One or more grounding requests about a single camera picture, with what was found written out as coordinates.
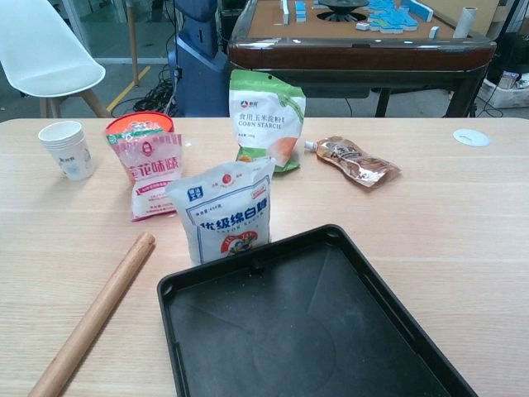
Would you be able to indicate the white sugar bag blue print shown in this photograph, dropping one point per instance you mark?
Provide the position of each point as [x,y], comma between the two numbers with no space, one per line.
[227,207]

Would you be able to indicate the green white corn starch bag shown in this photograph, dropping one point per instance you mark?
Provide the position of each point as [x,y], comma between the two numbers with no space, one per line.
[260,120]

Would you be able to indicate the pink salt bag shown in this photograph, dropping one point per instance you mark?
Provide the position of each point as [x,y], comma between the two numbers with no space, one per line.
[153,173]

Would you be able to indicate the black baking tray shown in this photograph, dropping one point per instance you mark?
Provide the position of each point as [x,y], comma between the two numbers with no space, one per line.
[289,331]

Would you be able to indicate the red round container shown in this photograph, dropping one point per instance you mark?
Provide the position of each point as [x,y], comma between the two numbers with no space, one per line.
[124,123]

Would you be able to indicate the brown sauce spout pouch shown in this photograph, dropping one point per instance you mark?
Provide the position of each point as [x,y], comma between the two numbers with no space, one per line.
[355,161]

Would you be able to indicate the blue machine base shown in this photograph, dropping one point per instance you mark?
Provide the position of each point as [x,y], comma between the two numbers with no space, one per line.
[198,62]

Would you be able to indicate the brown mahjong table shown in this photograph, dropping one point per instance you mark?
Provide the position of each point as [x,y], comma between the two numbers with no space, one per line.
[351,54]

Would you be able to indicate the upright blue white mahjong tile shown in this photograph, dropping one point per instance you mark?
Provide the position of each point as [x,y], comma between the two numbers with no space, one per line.
[285,10]

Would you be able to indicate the blue mahjong tile pair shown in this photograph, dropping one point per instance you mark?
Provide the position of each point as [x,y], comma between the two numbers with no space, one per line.
[300,11]

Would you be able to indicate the stack of white paper cups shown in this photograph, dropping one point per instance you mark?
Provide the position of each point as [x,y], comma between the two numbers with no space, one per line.
[74,157]

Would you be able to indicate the flat white mahjong tile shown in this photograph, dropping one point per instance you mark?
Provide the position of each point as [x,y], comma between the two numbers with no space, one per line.
[362,26]

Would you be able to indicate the black mahjong table centre dome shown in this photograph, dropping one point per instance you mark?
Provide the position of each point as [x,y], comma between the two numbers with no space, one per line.
[341,5]

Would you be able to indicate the wooden rolling pin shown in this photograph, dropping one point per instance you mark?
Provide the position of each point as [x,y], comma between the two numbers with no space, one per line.
[91,318]

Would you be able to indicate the white round grommet cover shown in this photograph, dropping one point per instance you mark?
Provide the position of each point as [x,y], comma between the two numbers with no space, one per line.
[471,137]

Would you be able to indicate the pile of blue mahjong tiles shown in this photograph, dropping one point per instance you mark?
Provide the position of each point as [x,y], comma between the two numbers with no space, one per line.
[392,16]

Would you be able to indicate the tilted blue white mahjong tile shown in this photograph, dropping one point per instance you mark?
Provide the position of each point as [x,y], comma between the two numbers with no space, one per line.
[434,32]

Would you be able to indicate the white cardboard box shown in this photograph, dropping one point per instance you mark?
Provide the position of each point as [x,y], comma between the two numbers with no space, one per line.
[502,91]

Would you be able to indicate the white chair wooden legs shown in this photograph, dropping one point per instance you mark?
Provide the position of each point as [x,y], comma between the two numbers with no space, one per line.
[41,54]

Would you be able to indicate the white paper roll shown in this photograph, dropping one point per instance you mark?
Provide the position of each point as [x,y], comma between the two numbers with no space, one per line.
[465,22]

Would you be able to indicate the wooden post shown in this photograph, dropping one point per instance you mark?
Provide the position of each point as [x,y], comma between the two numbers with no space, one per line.
[132,41]

